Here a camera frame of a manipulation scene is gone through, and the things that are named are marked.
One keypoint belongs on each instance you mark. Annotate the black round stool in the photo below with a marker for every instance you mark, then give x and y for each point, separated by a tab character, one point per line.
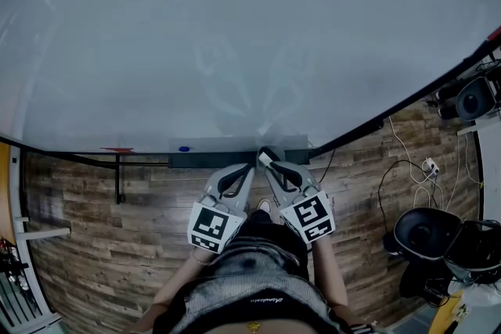
415	285

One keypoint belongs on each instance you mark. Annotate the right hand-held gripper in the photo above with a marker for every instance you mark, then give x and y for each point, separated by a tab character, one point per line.
309	217

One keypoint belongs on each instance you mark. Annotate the person's black trousers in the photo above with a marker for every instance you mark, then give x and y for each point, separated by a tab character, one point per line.
266	234

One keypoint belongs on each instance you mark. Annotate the person's white shoe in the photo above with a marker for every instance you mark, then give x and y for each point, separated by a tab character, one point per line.
265	206

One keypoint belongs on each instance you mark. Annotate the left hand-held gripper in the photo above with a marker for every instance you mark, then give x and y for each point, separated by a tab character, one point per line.
207	227

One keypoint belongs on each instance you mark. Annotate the red stepped magnet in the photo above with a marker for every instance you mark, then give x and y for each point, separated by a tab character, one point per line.
117	149

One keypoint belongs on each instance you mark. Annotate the person's grey knit garment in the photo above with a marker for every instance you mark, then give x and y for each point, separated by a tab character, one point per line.
231	297

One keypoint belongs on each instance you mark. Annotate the person's left forearm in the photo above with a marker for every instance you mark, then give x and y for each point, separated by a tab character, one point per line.
184	281

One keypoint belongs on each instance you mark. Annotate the large white whiteboard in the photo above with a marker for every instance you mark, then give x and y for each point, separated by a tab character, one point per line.
195	31

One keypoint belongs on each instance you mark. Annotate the person's right forearm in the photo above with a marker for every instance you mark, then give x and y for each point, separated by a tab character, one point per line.
332	274

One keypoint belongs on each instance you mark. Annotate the round blue magnet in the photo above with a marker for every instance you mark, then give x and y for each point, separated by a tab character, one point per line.
184	149

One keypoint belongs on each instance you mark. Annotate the wooden table white frame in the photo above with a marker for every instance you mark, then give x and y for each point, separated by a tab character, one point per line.
6	199

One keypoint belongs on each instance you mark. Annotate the white whiteboard eraser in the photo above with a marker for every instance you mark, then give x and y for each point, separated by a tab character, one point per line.
265	158

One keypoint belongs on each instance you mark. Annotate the round wooden table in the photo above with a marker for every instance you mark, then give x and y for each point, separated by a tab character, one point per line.
446	314

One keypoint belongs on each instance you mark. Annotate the person's black top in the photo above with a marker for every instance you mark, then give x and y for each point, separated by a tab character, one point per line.
266	307

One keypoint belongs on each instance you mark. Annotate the small floral ornament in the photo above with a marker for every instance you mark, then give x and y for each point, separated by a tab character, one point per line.
462	312

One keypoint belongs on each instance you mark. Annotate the white power strip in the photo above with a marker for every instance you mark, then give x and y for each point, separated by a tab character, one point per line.
430	166

